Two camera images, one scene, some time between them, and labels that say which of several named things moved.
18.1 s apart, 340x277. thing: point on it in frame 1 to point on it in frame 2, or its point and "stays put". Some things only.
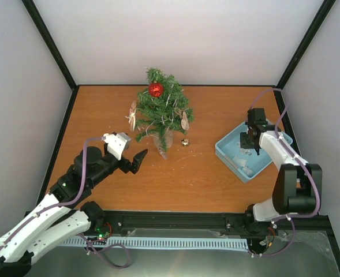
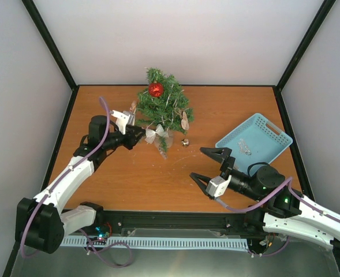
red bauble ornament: (156, 89) stays put
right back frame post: (318, 20) stays put
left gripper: (127, 167) to (131, 132)
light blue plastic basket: (244, 163) stays put
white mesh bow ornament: (241, 164) to (150, 134)
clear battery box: (163, 153) stays put
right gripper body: (247, 143) to (225, 167)
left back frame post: (52, 42) stays put
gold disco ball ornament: (185, 142) stays put
